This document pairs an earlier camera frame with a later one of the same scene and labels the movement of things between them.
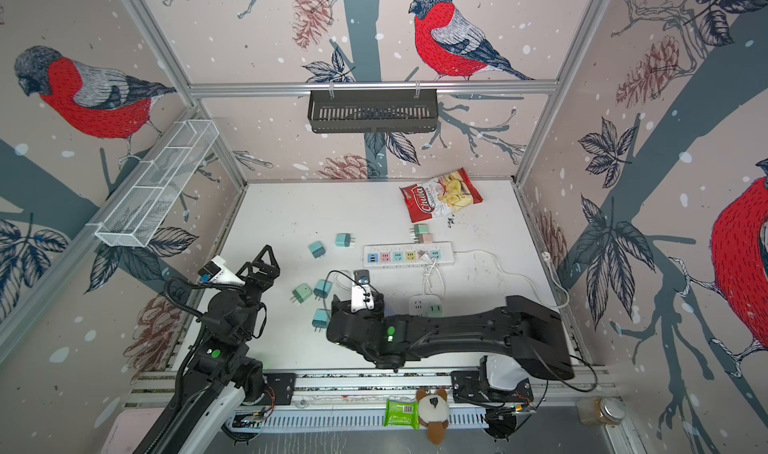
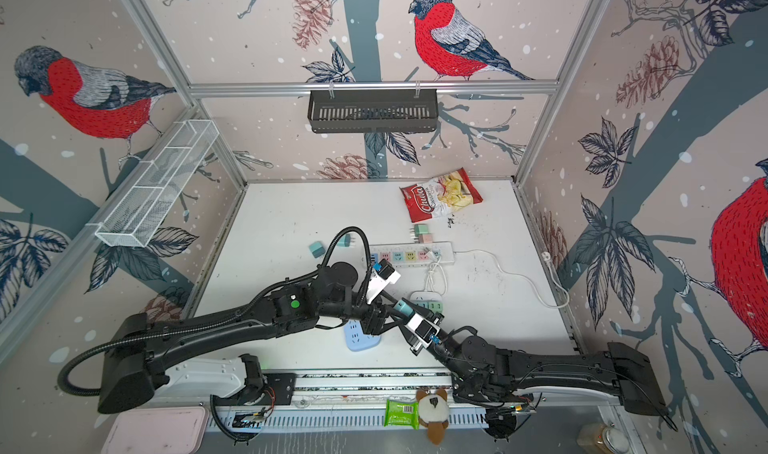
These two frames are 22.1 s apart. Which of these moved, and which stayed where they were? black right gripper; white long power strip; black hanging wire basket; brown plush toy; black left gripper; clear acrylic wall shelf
Moved: black right gripper; black left gripper
Stayed: clear acrylic wall shelf; black hanging wire basket; white long power strip; brown plush toy
